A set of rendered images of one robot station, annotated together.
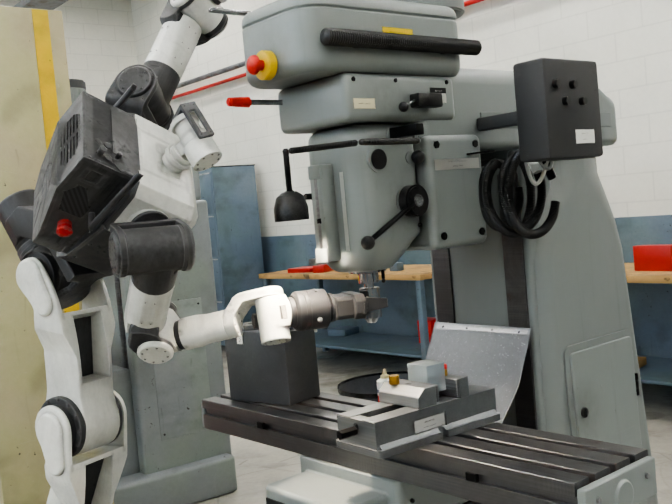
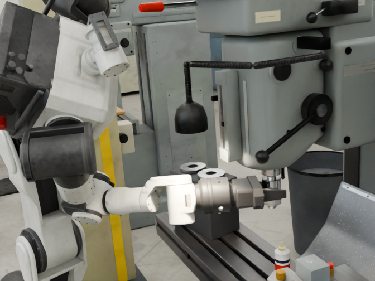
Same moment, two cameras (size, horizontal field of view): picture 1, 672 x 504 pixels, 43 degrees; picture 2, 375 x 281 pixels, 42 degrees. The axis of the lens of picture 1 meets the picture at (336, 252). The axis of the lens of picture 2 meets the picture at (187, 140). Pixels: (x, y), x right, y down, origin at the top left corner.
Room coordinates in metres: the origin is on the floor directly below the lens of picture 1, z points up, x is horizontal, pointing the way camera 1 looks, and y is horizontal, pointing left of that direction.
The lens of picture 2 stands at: (0.77, -0.19, 1.71)
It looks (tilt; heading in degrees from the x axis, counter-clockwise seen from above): 16 degrees down; 16
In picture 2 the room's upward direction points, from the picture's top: 5 degrees counter-clockwise
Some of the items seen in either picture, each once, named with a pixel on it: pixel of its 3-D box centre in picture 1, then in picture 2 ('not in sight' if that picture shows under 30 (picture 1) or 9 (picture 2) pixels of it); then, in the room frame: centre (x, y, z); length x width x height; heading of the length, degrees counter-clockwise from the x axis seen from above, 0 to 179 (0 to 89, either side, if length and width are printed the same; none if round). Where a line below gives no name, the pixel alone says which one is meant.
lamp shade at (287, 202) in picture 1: (290, 205); (190, 115); (1.76, 0.08, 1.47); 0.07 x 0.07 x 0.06
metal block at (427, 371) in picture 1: (426, 376); (312, 274); (1.79, -0.17, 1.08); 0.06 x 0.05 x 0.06; 37
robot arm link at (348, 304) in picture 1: (332, 308); (235, 194); (1.88, 0.02, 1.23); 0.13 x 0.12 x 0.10; 18
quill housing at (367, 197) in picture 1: (363, 198); (270, 98); (1.91, -0.07, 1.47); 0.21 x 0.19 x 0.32; 40
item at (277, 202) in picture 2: (370, 304); (271, 192); (1.91, -0.07, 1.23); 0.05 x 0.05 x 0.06
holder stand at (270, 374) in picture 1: (271, 360); (203, 197); (2.24, 0.20, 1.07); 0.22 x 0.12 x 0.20; 51
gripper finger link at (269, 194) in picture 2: (375, 303); (274, 195); (1.88, -0.08, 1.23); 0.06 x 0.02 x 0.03; 108
